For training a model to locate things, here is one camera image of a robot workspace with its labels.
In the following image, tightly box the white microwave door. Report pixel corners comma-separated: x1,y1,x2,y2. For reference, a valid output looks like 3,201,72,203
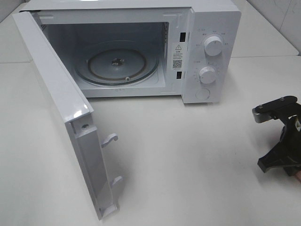
13,11,123,219

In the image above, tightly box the lower white timer knob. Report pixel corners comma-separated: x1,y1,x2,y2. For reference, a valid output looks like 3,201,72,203
198,66,217,84

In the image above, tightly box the white microwave oven body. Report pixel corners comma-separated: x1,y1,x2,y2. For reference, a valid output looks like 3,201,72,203
18,0,241,104

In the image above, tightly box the round white door button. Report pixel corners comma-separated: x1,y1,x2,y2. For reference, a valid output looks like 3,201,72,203
196,88,210,101

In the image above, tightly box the white warning label sticker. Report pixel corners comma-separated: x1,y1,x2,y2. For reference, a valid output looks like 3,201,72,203
171,42,185,70

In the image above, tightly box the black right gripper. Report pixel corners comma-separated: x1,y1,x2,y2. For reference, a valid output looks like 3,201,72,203
257,115,301,176

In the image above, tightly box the glass microwave turntable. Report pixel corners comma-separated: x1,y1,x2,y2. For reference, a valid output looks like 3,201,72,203
75,40,159,86

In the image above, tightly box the upper white power knob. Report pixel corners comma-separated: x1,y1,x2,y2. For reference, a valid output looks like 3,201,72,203
204,35,223,57

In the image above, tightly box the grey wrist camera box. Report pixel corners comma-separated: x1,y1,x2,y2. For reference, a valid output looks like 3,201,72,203
252,96,301,124

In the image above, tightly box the pink round plate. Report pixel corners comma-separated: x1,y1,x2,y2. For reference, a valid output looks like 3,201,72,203
295,171,301,182

